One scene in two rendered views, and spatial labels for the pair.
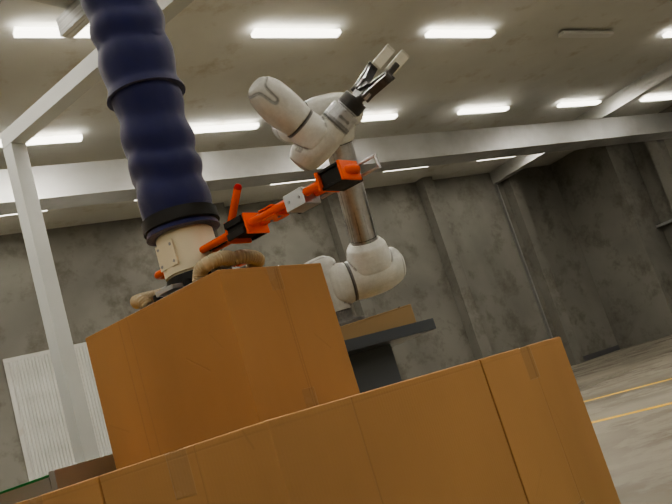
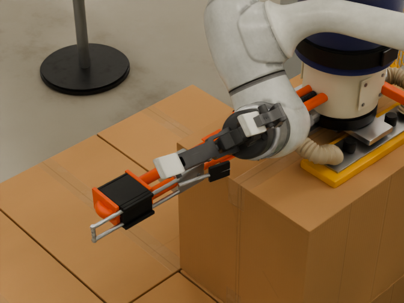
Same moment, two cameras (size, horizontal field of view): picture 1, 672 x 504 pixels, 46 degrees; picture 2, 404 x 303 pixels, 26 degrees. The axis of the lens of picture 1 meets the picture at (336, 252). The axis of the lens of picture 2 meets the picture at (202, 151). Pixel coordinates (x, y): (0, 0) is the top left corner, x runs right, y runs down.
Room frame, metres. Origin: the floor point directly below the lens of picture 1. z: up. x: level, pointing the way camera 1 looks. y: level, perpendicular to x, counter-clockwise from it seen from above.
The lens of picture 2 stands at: (2.23, -1.23, 2.13)
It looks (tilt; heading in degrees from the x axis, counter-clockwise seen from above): 38 degrees down; 101
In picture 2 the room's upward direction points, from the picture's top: straight up
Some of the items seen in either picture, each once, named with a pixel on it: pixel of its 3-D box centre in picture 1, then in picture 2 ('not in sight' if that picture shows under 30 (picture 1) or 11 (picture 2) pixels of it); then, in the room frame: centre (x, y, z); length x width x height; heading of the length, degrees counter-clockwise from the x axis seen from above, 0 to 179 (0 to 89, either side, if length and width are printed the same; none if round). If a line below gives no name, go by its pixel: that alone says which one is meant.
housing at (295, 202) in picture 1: (302, 199); (180, 171); (1.95, 0.04, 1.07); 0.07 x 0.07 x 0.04; 52
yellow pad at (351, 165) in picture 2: not in sight; (370, 136); (2.31, 0.35, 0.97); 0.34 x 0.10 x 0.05; 52
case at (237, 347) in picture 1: (220, 367); (324, 192); (2.23, 0.41, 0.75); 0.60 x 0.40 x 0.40; 53
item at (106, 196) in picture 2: (337, 176); (122, 198); (1.86, -0.06, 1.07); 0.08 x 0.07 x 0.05; 52
